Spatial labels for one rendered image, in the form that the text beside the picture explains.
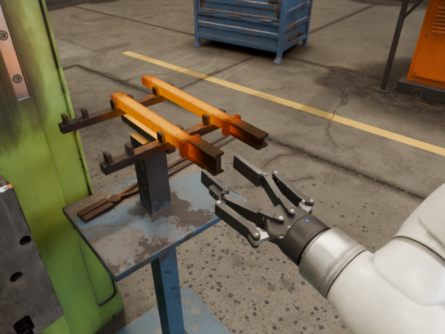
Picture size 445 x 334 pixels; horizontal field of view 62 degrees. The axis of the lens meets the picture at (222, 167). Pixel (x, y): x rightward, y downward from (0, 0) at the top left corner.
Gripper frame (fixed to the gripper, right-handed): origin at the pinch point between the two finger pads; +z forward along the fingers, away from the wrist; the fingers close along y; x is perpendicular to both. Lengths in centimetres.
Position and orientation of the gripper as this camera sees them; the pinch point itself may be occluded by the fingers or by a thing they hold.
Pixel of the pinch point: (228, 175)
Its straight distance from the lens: 67.0
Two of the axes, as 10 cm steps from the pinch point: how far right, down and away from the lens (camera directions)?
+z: -6.2, -5.2, 5.9
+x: 0.5, -7.8, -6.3
